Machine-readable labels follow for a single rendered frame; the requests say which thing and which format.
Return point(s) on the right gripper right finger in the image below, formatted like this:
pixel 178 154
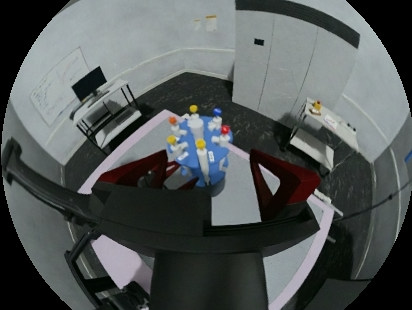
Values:
pixel 296 183

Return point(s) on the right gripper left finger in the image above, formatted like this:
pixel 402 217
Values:
pixel 129 174

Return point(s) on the white pipette with blue button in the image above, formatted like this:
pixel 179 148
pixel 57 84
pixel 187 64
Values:
pixel 217 121

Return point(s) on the blue carousel stand with black round base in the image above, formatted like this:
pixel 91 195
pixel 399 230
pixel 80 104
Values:
pixel 216 155

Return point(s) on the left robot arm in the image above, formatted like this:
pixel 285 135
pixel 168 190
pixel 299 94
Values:
pixel 85 205

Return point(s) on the grey rectangular mat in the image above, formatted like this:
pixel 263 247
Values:
pixel 237 203

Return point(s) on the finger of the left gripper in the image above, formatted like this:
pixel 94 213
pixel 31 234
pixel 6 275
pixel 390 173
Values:
pixel 170 172
pixel 188 185

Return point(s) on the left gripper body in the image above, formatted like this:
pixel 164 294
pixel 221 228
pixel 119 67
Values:
pixel 149 179

